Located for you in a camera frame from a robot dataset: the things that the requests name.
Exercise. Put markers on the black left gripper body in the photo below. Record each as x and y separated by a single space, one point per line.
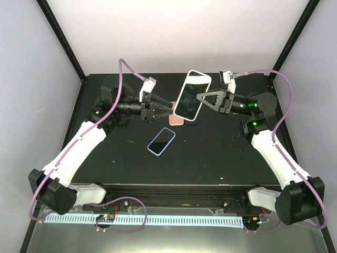
145 110

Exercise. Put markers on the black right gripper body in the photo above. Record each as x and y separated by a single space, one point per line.
226 105

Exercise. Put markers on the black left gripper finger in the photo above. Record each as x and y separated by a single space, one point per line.
161 101
157 114

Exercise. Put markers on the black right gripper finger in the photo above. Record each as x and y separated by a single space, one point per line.
218 93
212 102

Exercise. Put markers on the phone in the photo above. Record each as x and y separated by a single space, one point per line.
161 141
175 120
187 105

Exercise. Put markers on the black smartphone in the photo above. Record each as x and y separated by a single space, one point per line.
187 122

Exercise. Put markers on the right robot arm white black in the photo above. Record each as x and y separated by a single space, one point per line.
301 196

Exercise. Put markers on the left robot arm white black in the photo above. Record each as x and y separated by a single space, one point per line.
52 186

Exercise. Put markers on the phone in blue case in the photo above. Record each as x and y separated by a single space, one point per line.
161 141

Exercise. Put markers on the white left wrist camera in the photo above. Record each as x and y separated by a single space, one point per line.
148 86

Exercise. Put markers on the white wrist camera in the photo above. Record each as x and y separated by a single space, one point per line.
227 78
148 86

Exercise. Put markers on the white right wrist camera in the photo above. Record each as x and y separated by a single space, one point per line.
227 78

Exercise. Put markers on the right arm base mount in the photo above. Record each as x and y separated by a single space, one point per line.
240 207

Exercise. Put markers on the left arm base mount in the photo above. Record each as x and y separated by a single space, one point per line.
109 205

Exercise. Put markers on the right black frame post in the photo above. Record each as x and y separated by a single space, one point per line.
296 32

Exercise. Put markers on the black frame post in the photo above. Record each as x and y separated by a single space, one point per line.
55 26
296 32

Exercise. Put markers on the left black frame post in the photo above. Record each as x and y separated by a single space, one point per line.
55 26

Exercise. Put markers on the white slotted cable duct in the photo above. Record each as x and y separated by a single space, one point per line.
149 220

